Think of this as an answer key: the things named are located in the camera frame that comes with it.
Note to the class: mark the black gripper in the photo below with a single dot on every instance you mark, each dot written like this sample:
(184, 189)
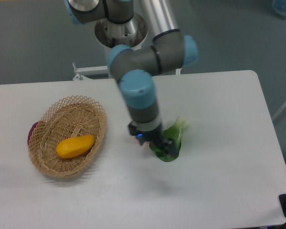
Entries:
(167, 147)

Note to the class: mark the yellow mango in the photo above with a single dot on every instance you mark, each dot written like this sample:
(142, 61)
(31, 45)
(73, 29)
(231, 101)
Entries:
(74, 146)

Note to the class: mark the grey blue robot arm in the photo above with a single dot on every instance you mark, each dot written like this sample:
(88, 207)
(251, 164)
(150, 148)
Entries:
(137, 53)

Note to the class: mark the woven wicker basket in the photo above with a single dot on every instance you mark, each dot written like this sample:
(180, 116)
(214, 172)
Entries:
(72, 116)

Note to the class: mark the purple fruit behind basket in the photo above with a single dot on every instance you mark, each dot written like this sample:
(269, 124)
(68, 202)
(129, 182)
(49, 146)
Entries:
(31, 131)

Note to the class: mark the green bok choy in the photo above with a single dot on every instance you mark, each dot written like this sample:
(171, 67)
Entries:
(174, 132)

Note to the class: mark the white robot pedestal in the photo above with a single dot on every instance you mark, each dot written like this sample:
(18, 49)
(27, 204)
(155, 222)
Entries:
(113, 38)

